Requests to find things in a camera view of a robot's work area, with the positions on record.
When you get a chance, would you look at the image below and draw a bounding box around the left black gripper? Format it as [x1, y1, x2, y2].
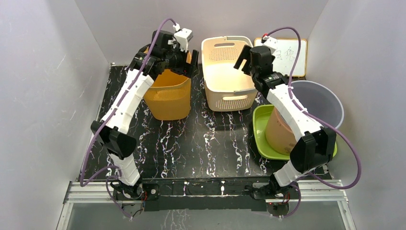
[163, 43, 199, 79]

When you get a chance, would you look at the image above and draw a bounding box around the cream perforated basket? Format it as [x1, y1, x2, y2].
[201, 36, 258, 112]

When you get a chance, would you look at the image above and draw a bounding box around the orange mesh basket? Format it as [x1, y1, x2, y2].
[144, 69, 191, 121]

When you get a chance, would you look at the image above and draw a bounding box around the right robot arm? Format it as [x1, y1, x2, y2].
[234, 45, 337, 199]

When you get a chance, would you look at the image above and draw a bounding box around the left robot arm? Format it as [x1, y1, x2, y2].
[90, 28, 199, 199]

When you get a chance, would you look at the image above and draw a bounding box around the small whiteboard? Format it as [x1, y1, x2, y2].
[254, 38, 308, 78]

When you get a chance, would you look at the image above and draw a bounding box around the green plastic tray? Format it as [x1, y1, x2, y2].
[253, 104, 338, 161]

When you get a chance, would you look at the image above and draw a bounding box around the grey and tan bucket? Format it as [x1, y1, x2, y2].
[265, 80, 344, 156]

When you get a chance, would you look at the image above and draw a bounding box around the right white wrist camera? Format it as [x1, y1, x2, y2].
[261, 35, 278, 51]

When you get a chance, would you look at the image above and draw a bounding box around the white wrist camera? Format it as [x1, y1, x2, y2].
[171, 23, 193, 52]
[261, 35, 278, 51]

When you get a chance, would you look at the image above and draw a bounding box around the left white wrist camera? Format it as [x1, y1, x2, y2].
[171, 23, 193, 52]

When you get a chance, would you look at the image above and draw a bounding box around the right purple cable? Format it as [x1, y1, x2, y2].
[261, 26, 363, 219]

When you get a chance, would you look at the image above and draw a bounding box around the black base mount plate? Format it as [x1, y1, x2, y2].
[110, 177, 299, 215]

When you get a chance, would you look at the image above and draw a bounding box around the aluminium rail frame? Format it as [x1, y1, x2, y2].
[56, 180, 356, 230]

